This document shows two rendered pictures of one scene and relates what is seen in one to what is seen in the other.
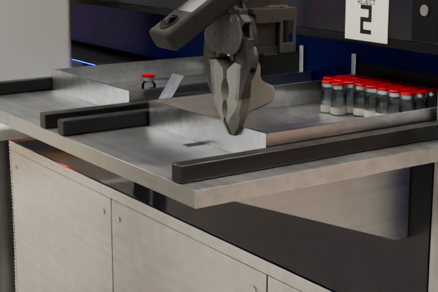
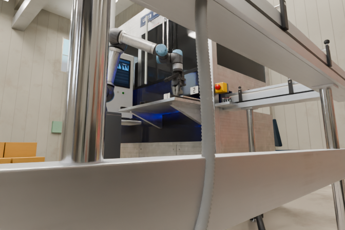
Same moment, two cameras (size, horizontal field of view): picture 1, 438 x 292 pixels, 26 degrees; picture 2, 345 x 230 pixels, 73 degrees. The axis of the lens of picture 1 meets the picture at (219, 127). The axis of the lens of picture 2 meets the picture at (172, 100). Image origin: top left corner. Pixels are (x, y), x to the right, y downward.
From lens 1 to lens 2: 0.81 m
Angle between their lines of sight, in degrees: 25
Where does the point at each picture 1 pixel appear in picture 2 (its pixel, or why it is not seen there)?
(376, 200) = (198, 115)
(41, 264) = not seen: hidden behind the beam
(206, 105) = not seen: hidden behind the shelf
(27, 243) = not seen: hidden behind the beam
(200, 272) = (160, 151)
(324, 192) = (190, 111)
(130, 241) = (144, 152)
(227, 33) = (175, 81)
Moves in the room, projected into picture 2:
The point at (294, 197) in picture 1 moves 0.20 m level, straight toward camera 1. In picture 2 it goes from (186, 110) to (190, 106)
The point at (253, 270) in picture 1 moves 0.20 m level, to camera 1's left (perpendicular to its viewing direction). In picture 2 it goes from (173, 145) to (150, 145)
